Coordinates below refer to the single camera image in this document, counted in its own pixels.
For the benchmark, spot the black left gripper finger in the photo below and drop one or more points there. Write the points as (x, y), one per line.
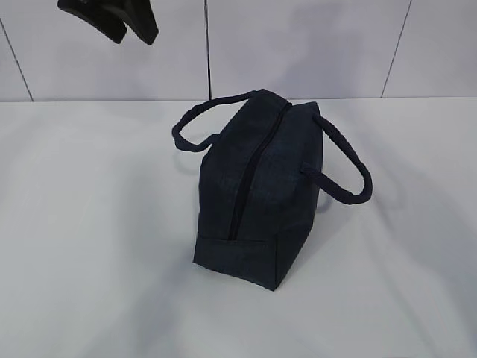
(94, 14)
(139, 16)

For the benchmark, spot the dark navy fabric bag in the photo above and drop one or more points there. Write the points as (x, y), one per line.
(260, 178)

